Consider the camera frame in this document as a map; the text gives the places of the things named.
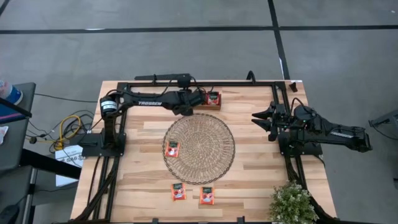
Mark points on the round woven placemat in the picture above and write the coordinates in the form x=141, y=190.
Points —
x=202, y=161

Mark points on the blue and white bottle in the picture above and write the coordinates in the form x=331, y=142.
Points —
x=11, y=93

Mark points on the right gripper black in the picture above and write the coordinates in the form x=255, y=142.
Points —
x=281, y=121

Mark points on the black metal table frame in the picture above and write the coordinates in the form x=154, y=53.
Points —
x=236, y=84

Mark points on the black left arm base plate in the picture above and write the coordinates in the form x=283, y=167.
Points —
x=93, y=151

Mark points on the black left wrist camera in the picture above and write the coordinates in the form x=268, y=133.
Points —
x=184, y=81

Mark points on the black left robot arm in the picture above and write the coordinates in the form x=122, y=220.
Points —
x=149, y=102

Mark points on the black bar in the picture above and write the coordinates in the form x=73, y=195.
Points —
x=15, y=107

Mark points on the grey chair base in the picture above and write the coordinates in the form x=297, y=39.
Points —
x=388, y=119

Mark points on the small green potted plant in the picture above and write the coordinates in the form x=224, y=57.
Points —
x=292, y=205

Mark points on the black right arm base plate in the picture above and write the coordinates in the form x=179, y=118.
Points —
x=311, y=152

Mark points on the black computer mouse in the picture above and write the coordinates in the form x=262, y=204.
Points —
x=7, y=214

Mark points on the white paper sheet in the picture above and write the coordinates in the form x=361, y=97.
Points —
x=71, y=157

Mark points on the black power strip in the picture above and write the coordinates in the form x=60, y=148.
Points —
x=155, y=77

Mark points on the wooden compartment tea box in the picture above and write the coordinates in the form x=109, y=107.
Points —
x=211, y=108

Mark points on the blue folder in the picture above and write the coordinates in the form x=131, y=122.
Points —
x=9, y=116

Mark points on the black arched clamp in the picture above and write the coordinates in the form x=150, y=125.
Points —
x=247, y=77

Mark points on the grey desk panel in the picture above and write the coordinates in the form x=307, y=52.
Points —
x=14, y=189

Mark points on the white paper scrap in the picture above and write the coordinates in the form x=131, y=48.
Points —
x=2, y=134

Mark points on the grey side table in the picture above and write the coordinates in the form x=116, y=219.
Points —
x=18, y=137

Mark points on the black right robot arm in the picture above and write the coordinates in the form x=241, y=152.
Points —
x=342, y=133

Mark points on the orange tea packet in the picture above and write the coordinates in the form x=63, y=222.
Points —
x=213, y=99
x=178, y=192
x=207, y=196
x=172, y=150

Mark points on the small black bracket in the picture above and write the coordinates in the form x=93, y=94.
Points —
x=293, y=87

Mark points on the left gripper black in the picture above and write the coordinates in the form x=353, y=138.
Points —
x=186, y=99

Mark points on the black desk beam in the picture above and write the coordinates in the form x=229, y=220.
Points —
x=49, y=164

